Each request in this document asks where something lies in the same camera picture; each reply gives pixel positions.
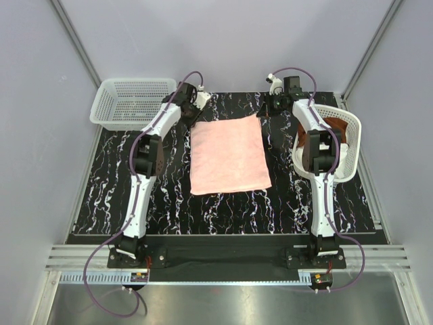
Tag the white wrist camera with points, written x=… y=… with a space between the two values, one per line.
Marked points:
x=276 y=84
x=202 y=98

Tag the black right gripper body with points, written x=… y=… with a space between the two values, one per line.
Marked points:
x=275 y=104

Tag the brown towel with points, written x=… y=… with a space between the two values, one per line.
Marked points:
x=333 y=122

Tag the right connector board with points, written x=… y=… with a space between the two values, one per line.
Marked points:
x=322 y=278

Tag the white oval laundry basket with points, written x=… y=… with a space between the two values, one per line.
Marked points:
x=350 y=150

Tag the white rectangular mesh basket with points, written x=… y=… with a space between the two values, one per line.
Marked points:
x=129 y=104

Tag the pink towel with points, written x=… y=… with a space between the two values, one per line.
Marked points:
x=228 y=156

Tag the white towel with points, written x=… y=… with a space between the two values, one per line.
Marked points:
x=339 y=174

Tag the connector board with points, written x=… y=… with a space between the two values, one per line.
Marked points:
x=322 y=278
x=140 y=276

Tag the left connector board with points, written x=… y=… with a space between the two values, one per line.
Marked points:
x=140 y=276

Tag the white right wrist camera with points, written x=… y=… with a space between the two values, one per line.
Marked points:
x=276 y=84

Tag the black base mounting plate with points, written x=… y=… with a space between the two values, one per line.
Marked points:
x=290 y=251

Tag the aluminium frame rail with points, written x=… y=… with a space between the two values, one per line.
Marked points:
x=378 y=258

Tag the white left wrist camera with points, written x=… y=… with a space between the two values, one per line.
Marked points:
x=202 y=98

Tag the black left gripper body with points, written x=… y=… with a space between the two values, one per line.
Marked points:
x=192 y=115

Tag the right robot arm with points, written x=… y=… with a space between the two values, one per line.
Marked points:
x=320 y=158

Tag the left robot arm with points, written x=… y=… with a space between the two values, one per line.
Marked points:
x=146 y=162

